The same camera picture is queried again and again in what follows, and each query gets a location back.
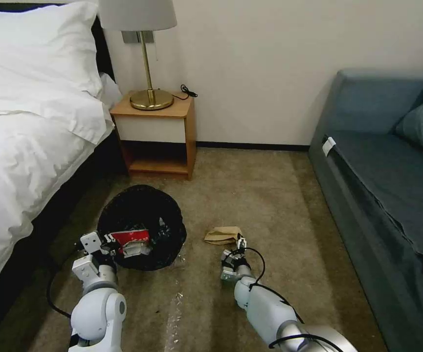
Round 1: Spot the brown paper bag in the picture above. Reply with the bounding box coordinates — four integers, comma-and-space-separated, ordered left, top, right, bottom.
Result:
203, 225, 243, 245

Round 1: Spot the black trash bin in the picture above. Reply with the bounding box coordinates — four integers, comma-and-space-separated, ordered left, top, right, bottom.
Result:
97, 184, 187, 271

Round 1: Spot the red snack packet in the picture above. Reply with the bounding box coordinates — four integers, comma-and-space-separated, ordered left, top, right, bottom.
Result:
108, 228, 151, 248

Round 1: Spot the white crumpled wrapper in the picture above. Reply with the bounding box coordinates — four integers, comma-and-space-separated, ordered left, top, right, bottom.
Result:
117, 242, 153, 258

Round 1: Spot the black baseboard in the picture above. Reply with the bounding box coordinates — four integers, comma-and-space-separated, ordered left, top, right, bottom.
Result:
195, 141, 312, 152

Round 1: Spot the white duvet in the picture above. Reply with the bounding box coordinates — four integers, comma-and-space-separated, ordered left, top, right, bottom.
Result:
0, 97, 117, 296

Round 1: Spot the wooden nightstand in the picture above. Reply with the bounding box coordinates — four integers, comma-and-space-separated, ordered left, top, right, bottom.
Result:
110, 89, 197, 181

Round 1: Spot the white sofa tag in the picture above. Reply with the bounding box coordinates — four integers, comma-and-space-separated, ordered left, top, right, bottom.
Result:
322, 137, 337, 157

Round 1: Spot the blue-grey sofa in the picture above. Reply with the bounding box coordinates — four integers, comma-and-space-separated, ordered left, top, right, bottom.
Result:
308, 67, 423, 352

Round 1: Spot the small white pillow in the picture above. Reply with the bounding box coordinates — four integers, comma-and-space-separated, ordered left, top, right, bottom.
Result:
98, 71, 124, 109

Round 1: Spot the brass table lamp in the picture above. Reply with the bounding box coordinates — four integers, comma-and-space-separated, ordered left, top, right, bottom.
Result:
98, 0, 178, 110

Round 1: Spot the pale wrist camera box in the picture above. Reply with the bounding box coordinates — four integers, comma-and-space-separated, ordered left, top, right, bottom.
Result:
80, 232, 104, 255

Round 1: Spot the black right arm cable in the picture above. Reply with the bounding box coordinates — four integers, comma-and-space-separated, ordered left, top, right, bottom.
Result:
229, 247, 309, 349

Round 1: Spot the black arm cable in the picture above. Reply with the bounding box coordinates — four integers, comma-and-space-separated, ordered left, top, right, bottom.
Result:
46, 251, 87, 320
229, 247, 309, 349

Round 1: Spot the black bed frame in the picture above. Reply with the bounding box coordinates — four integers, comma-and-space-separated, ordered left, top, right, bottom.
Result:
0, 24, 131, 325

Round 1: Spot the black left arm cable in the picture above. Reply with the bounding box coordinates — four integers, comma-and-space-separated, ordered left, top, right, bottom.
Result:
46, 251, 87, 320

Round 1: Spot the thin black lamp cable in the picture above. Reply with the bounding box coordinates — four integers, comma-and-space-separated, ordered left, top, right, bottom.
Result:
171, 84, 199, 101

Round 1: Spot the silver wall switch plate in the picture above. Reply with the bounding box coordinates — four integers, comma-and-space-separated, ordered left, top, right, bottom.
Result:
122, 30, 156, 44

